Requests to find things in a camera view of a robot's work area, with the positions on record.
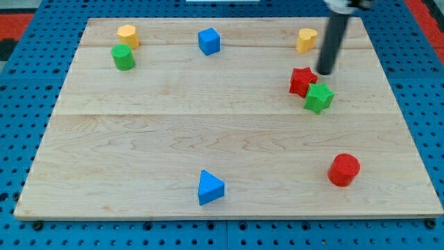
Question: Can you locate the blue triangle block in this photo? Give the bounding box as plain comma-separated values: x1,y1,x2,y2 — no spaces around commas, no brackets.
198,170,225,206

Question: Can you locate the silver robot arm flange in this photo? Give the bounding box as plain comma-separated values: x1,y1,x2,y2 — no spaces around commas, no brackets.
324,0,375,15

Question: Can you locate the yellow heart block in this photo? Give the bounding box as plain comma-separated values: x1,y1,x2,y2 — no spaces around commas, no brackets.
296,28,318,53

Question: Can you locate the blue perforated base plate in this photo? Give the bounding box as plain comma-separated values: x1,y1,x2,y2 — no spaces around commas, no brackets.
1,0,443,249

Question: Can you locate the light wooden board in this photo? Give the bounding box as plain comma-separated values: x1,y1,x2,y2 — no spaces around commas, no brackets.
15,17,443,221

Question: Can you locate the blue cube block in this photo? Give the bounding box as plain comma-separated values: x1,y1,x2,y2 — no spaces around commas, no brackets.
198,28,221,56

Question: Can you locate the green cylinder block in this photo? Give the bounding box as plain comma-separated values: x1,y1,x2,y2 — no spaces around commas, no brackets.
111,44,135,71

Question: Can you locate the red cylinder block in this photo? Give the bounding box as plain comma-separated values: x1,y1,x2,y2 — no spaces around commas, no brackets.
327,153,361,187

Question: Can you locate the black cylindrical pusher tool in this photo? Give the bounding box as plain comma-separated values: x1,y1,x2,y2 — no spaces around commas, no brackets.
316,11,350,76

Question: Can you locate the yellow hexagon block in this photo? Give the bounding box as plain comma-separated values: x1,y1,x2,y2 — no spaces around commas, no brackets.
117,24,139,49

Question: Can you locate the red star block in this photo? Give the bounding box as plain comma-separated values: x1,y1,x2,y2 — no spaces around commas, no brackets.
289,67,318,98

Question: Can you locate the green star block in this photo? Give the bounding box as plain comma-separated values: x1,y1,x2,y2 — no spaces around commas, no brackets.
304,83,335,115

